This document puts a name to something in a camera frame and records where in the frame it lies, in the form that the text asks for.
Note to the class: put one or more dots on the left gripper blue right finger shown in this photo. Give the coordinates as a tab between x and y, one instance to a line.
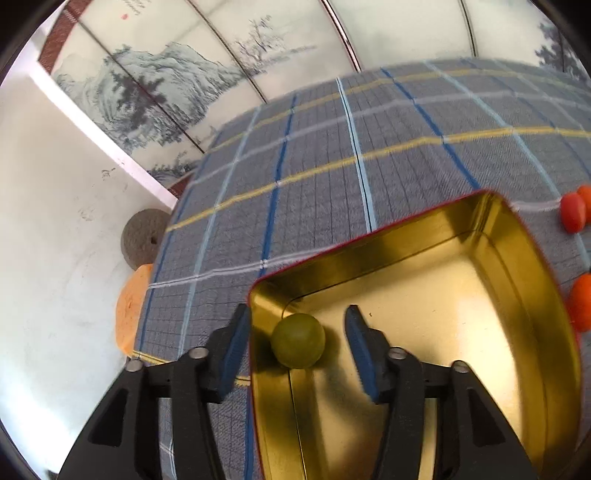
393	377

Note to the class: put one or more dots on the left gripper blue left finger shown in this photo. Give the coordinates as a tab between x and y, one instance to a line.
202	376

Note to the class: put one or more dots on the green round fruit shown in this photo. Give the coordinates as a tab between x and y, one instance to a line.
298	341

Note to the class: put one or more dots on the orange tangerine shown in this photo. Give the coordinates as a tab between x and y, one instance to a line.
579	303
584	191

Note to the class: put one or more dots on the small red tomato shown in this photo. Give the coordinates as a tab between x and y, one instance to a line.
573	212

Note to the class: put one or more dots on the orange cushion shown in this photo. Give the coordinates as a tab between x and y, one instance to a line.
128	308

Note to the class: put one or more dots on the red gold toffee tin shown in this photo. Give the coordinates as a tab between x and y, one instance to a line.
467	280

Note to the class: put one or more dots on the plaid grey tablecloth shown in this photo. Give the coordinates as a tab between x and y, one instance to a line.
326	165

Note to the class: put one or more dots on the orange tangerine by tomato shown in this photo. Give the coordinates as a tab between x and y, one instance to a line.
584	191

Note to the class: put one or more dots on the painted folding screen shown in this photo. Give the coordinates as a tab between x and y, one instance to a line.
161	78

